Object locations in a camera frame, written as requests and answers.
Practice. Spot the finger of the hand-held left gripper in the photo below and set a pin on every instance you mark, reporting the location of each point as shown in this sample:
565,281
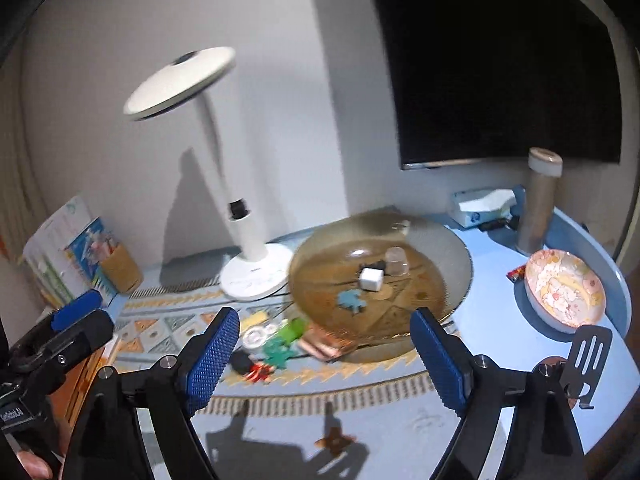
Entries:
85,332
75,307

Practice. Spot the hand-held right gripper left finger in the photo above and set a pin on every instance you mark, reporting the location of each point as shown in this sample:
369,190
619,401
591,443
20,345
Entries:
207,360

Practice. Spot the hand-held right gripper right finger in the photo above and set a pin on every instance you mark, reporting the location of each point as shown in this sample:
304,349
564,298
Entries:
442,362

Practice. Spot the round tray with items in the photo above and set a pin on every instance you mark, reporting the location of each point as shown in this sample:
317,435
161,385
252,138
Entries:
430,260

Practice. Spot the person's left hand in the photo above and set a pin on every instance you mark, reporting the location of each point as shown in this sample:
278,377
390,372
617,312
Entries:
32,466

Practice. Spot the small black block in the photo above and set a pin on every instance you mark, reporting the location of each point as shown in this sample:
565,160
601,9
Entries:
241,361

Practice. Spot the orange book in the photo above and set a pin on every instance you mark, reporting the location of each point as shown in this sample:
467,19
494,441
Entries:
85,380

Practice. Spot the patterned table mat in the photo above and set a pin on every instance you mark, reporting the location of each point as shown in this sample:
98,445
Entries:
165,330

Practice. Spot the clear plastic disc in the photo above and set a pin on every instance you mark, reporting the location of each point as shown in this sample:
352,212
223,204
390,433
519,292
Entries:
256,338

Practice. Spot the red toy figure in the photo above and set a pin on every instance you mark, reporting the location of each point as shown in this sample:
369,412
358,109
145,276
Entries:
260,371

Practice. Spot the blue picture box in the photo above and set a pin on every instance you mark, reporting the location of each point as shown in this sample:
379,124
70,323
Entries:
90,250

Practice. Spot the brown pen holder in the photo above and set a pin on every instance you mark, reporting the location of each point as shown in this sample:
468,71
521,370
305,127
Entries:
121,270

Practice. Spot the teal toy figure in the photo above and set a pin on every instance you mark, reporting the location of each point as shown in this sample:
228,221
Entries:
277,352

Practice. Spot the green toy figure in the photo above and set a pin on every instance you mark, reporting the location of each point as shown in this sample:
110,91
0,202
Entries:
292,331

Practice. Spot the white cube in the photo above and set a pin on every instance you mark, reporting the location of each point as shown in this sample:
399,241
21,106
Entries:
371,280

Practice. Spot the small clear cup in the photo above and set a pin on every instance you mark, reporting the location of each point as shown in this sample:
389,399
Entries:
396,262

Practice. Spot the blue toy figure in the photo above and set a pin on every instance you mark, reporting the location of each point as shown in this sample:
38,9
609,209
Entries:
350,301

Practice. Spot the red snack packet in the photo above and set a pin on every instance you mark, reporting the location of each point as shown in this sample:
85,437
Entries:
516,274

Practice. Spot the beige curtain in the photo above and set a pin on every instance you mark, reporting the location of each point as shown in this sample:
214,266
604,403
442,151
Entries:
17,200

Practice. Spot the brown star shaped piece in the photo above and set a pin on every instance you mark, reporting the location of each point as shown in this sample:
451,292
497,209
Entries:
335,442

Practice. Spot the pink patterned bowl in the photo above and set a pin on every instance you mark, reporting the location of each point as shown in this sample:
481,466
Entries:
562,287

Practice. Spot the white and blue box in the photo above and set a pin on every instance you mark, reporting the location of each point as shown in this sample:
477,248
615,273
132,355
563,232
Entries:
480,205

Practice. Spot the brown cardboard tube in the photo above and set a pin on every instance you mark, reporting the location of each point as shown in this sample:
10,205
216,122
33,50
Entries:
537,200

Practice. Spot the white desk lamp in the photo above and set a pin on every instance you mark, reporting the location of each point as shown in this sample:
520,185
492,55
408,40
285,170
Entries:
214,130

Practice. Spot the black television screen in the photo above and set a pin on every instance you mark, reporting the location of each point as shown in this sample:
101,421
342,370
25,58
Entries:
500,60

